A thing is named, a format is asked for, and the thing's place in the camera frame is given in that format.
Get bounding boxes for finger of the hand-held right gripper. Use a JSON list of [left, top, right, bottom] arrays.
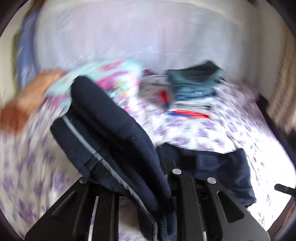
[[274, 184, 291, 193]]

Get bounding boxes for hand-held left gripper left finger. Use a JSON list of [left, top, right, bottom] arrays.
[[24, 177, 121, 241]]

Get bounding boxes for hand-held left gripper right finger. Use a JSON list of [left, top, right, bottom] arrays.
[[157, 146, 271, 241]]

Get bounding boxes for dark navy pants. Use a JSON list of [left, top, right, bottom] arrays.
[[50, 75, 257, 241]]

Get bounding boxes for folded grey pants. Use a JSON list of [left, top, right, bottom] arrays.
[[172, 96, 213, 112]]

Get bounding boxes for folded dark green pants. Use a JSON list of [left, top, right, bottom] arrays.
[[166, 61, 225, 88]]

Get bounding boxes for purple floral bed sheet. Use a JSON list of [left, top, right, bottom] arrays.
[[0, 76, 292, 241]]

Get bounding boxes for striped beige curtain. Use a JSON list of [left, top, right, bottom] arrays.
[[268, 35, 296, 130]]

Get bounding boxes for folded blue jeans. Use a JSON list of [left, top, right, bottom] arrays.
[[171, 83, 219, 98]]

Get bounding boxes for orange pillow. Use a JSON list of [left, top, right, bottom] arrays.
[[0, 70, 67, 134]]

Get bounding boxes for folded floral quilt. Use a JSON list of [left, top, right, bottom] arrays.
[[45, 60, 142, 112]]

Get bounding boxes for blue printed cloth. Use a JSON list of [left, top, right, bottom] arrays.
[[17, 11, 38, 82]]

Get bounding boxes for dark bed frame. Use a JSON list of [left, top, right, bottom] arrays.
[[257, 94, 292, 139]]

